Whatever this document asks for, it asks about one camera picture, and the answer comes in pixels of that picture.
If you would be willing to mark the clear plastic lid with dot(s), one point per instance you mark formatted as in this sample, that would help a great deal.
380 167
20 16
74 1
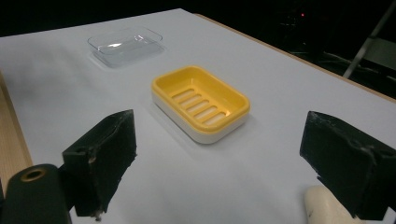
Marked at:
126 46

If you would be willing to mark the yellow and white soap dish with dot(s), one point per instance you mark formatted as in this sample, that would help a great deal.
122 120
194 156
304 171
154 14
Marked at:
199 102

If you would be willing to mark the cream soap bar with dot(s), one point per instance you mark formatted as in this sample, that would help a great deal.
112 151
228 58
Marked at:
323 207

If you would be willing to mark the dark device with red light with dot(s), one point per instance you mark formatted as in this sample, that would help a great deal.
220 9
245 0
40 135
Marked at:
302 18

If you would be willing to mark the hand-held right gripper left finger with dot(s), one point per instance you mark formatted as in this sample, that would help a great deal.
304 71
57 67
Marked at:
102 155

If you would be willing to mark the grey metal stand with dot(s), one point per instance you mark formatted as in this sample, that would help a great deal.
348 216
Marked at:
367 40

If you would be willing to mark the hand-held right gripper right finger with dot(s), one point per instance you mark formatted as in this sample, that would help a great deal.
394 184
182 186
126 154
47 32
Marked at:
351 161

